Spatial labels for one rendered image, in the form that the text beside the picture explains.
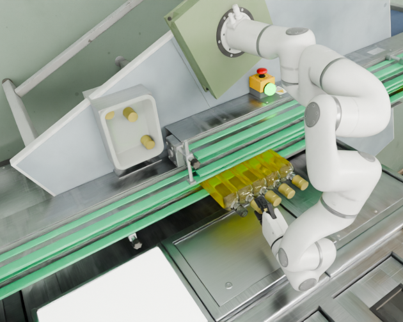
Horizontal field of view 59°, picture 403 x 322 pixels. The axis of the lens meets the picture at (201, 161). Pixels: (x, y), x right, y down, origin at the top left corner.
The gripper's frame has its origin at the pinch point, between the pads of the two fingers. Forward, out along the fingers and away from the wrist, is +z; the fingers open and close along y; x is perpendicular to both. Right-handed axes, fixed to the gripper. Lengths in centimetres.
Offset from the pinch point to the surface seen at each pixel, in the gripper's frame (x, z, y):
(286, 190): -10.5, 3.0, 1.1
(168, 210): 27.5, 13.2, -3.2
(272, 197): -4.9, 1.8, 1.4
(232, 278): 14.8, -12.7, -12.6
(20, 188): 85, 62, -15
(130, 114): 32, 27, 28
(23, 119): 68, 53, 21
